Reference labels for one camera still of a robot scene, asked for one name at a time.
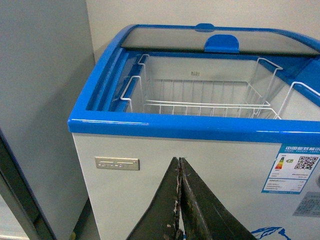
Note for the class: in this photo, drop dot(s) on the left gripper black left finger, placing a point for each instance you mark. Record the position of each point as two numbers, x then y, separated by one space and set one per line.
161 220

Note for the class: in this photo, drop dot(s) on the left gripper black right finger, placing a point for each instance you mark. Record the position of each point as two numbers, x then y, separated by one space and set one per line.
204 216

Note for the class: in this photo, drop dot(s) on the silver brand nameplate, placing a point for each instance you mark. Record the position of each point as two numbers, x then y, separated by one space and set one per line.
117 163

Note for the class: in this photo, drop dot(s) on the blue energy rating label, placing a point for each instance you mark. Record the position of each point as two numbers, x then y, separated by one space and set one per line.
291 169

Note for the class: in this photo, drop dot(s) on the white chest freezer with penguins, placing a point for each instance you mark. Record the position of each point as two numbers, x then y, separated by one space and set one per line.
232 155

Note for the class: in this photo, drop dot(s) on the grey cabinet with blue edge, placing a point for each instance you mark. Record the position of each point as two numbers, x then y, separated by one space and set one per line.
18 197

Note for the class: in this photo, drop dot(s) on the glass sliding freezer lid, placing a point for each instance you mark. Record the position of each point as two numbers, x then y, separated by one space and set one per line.
206 38

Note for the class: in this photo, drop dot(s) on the white wire freezer basket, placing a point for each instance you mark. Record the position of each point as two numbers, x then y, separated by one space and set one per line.
212 87

